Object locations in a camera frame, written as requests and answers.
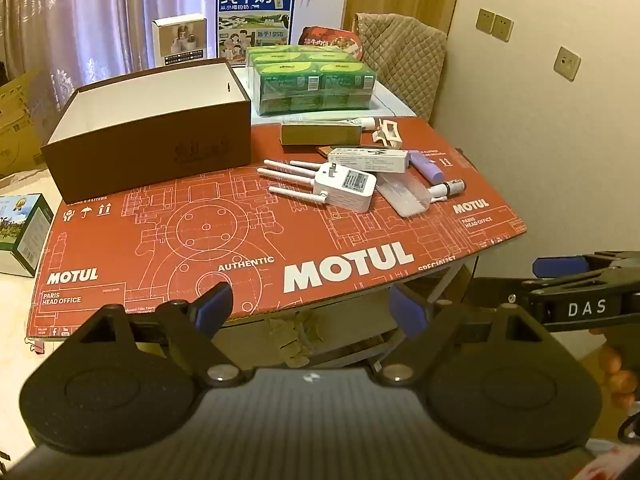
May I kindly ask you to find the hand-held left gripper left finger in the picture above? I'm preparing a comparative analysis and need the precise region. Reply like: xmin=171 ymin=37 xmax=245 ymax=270
xmin=59 ymin=281 xmax=253 ymax=389

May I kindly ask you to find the white black-tipped device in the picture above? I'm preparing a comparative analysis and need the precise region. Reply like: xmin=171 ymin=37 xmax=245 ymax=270
xmin=429 ymin=178 xmax=467 ymax=203

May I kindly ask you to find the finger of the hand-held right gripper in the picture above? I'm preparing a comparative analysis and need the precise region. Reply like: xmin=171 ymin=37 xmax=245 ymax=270
xmin=522 ymin=267 xmax=640 ymax=333
xmin=532 ymin=250 xmax=640 ymax=281

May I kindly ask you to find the white toothpaste tube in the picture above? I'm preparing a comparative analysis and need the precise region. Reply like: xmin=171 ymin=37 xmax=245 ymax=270
xmin=282 ymin=116 xmax=377 ymax=131

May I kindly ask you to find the gold rectangular box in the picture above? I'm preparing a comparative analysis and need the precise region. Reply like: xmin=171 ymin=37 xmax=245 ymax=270
xmin=280 ymin=122 xmax=363 ymax=148

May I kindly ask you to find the white hair claw clip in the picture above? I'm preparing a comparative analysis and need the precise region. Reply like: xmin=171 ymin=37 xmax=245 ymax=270
xmin=372 ymin=119 xmax=405 ymax=150

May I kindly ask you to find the white ointment box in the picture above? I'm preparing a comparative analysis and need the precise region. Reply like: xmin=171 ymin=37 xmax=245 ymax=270
xmin=327 ymin=147 xmax=412 ymax=173

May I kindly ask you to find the blue milk carton box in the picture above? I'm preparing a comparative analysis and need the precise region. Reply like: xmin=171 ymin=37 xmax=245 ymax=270
xmin=216 ymin=0 xmax=297 ymax=61

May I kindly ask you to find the tan cardboard box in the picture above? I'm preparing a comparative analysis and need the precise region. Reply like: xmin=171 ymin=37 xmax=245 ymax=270
xmin=0 ymin=69 xmax=56 ymax=176

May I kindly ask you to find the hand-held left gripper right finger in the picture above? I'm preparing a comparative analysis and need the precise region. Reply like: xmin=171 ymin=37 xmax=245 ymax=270
xmin=380 ymin=285 xmax=565 ymax=388

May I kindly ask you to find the brown cardboard box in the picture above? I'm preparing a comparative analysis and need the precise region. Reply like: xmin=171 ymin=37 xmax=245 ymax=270
xmin=40 ymin=57 xmax=252 ymax=205

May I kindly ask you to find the sheer purple curtain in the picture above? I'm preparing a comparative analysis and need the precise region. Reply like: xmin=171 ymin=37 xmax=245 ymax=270
xmin=0 ymin=0 xmax=288 ymax=91

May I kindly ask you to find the red printed cardboard sheet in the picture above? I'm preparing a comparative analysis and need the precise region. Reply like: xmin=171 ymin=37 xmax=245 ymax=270
xmin=26 ymin=119 xmax=528 ymax=341

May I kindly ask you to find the small white photo box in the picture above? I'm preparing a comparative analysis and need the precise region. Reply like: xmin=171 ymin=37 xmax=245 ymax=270
xmin=152 ymin=13 xmax=208 ymax=67

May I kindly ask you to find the person's right hand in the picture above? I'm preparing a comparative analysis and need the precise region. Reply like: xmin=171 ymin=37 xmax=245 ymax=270
xmin=590 ymin=329 xmax=640 ymax=411

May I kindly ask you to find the green tissue multipack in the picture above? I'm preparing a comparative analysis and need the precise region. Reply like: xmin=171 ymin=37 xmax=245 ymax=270
xmin=246 ymin=45 xmax=377 ymax=117

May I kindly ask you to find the red instant food bowl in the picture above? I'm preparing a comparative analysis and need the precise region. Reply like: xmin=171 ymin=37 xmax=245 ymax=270
xmin=298 ymin=26 xmax=363 ymax=63

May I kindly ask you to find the purple cylinder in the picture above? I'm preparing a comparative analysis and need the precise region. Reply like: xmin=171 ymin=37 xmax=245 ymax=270
xmin=407 ymin=150 xmax=446 ymax=185

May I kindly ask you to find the beige quilted chair cover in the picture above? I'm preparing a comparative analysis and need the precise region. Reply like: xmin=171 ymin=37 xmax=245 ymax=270
xmin=354 ymin=12 xmax=447 ymax=121

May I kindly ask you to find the green printed box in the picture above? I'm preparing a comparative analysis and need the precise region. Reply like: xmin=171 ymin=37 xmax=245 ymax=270
xmin=0 ymin=193 xmax=55 ymax=278

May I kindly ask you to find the beige wall socket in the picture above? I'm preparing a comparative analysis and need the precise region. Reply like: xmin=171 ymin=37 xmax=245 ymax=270
xmin=554 ymin=46 xmax=582 ymax=82

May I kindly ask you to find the white wifi extender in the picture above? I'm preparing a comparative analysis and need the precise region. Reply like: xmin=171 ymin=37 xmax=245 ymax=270
xmin=257 ymin=158 xmax=378 ymax=213

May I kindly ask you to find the beige crumpled cloth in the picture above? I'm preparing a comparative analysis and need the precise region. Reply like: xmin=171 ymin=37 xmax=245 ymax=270
xmin=267 ymin=310 xmax=321 ymax=356

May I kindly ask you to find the clear plastic case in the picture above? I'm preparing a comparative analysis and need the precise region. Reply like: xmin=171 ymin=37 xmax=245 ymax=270
xmin=375 ymin=170 xmax=436 ymax=218

